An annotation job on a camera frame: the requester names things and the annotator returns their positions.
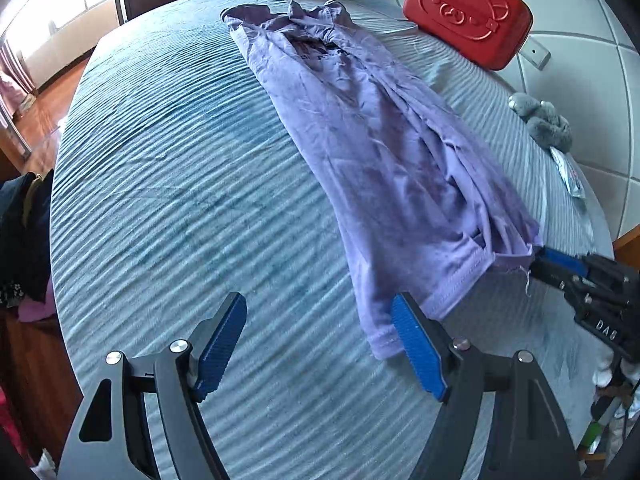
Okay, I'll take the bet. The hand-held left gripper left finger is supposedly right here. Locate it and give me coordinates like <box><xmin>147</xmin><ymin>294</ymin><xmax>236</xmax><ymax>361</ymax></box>
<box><xmin>57</xmin><ymin>292</ymin><xmax>248</xmax><ymax>480</ymax></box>

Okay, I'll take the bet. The small white plastic packet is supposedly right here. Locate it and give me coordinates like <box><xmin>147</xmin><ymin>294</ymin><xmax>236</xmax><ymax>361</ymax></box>
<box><xmin>549</xmin><ymin>145</ymin><xmax>587</xmax><ymax>199</ymax></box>

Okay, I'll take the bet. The white wall socket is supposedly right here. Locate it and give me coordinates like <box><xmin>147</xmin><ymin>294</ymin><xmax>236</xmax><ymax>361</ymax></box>
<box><xmin>517</xmin><ymin>38</ymin><xmax>552</xmax><ymax>70</ymax></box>

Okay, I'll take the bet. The wooden bedside cabinet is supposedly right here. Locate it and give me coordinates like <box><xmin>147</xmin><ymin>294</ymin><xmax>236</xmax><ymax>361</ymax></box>
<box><xmin>612</xmin><ymin>224</ymin><xmax>640</xmax><ymax>267</ymax></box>

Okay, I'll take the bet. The red hard-shell suitcase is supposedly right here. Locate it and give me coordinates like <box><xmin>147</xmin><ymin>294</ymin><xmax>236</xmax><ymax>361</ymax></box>
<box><xmin>402</xmin><ymin>0</ymin><xmax>534</xmax><ymax>71</ymax></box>

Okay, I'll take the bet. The grey plush toy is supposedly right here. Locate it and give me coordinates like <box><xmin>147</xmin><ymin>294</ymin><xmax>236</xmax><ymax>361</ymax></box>
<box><xmin>508</xmin><ymin>92</ymin><xmax>574</xmax><ymax>154</ymax></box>

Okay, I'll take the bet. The pink cloth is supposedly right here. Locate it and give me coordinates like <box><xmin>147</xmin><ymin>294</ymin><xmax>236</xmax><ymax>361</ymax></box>
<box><xmin>17</xmin><ymin>274</ymin><xmax>59</xmax><ymax>324</ymax></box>

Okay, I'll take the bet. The purple shirt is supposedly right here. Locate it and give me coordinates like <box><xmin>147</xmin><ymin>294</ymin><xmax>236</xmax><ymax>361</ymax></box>
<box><xmin>221</xmin><ymin>0</ymin><xmax>546</xmax><ymax>361</ymax></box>

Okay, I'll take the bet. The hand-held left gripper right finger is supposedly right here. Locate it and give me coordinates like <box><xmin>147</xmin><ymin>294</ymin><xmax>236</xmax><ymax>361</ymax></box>
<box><xmin>391</xmin><ymin>292</ymin><xmax>584</xmax><ymax>480</ymax></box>

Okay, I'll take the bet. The pile of dark clothes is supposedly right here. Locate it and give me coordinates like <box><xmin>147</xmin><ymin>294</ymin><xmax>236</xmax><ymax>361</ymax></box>
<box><xmin>0</xmin><ymin>170</ymin><xmax>56</xmax><ymax>307</ymax></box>

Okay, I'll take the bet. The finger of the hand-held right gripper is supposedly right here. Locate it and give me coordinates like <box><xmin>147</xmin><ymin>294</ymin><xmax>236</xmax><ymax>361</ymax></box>
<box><xmin>540</xmin><ymin>246</ymin><xmax>593</xmax><ymax>278</ymax></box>
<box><xmin>529</xmin><ymin>259</ymin><xmax>581</xmax><ymax>298</ymax></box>

